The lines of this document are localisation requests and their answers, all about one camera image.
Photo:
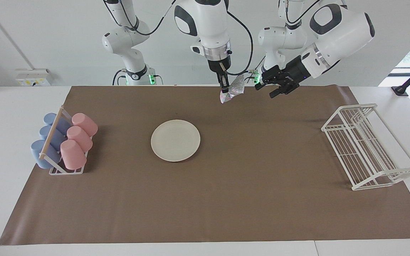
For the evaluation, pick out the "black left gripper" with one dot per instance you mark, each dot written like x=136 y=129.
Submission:
x=295 y=71

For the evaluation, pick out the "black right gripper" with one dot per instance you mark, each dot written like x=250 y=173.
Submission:
x=220 y=65

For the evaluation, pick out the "silver plastic bag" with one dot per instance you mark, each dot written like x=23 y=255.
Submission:
x=236 y=89

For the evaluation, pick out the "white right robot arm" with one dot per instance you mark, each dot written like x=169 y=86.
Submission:
x=208 y=25

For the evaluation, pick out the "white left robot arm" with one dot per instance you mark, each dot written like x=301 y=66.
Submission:
x=343 y=28

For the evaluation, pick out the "white round plate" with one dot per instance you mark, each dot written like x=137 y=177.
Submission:
x=175 y=140

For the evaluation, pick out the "brown table mat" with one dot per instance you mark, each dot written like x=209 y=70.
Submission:
x=226 y=195

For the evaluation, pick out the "pink plastic cup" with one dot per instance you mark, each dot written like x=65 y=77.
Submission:
x=85 y=123
x=79 y=138
x=72 y=154

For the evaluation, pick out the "blue plastic cup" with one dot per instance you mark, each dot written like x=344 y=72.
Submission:
x=41 y=154
x=50 y=119
x=46 y=133

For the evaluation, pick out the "white cup holder rack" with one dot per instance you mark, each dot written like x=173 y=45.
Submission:
x=52 y=133

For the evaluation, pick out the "white wall socket box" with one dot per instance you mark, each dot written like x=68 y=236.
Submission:
x=34 y=77

